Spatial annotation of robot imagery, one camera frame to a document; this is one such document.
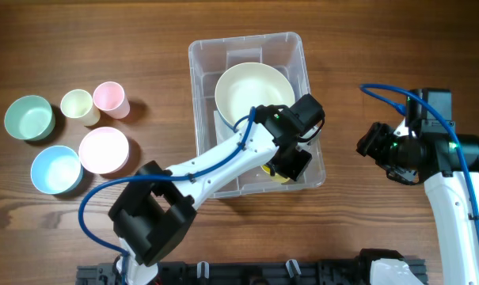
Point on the yellow cup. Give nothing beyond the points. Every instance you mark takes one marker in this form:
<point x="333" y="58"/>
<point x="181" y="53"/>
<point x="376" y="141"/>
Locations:
<point x="276" y="177"/>

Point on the cream plate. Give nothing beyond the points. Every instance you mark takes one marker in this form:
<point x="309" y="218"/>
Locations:
<point x="249" y="85"/>

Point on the pink bowl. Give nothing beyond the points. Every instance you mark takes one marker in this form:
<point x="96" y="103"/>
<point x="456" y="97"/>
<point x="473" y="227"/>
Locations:
<point x="104" y="150"/>

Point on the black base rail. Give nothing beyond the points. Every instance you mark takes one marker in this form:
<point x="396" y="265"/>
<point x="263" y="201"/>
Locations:
<point x="320" y="272"/>

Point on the blue plate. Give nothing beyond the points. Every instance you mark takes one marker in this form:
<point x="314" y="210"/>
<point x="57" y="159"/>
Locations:
<point x="231" y="127"/>

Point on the green bowl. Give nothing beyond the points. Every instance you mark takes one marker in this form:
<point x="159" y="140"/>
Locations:
<point x="30" y="118"/>

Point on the pink cup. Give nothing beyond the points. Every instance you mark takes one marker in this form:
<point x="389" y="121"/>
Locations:
<point x="110" y="98"/>

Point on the clear plastic storage container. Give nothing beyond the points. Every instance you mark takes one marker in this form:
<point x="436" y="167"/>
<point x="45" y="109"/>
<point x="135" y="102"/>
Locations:
<point x="209" y="59"/>

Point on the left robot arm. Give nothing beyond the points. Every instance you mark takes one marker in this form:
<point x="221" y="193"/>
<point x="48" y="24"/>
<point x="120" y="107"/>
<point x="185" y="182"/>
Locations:
<point x="155" y="210"/>

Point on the white label in container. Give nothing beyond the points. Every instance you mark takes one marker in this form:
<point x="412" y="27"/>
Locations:
<point x="222" y="130"/>

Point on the light blue bowl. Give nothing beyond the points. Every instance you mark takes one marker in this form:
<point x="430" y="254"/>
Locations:
<point x="56" y="170"/>

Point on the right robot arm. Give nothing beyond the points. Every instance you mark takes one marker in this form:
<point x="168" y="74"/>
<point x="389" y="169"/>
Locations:
<point x="425" y="149"/>

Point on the cream cup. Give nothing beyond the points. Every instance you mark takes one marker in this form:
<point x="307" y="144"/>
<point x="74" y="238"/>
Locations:
<point x="78" y="105"/>

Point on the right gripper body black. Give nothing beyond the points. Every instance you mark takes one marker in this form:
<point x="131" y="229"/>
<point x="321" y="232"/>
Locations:
<point x="386" y="148"/>

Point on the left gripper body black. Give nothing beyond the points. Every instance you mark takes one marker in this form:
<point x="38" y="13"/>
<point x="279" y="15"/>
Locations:
<point x="294" y="163"/>

